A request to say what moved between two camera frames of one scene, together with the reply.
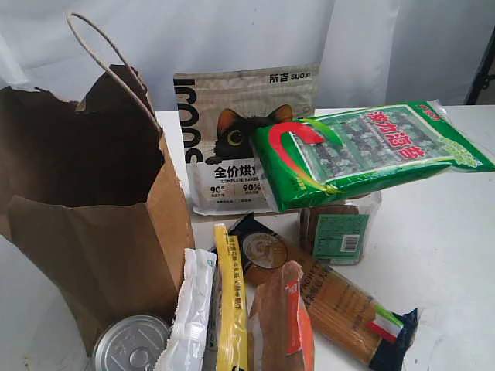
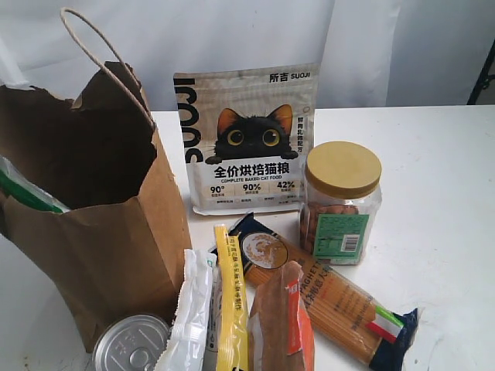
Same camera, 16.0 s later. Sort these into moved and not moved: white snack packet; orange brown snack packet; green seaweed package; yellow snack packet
Moved: green seaweed package
Not moved: yellow snack packet; orange brown snack packet; white snack packet
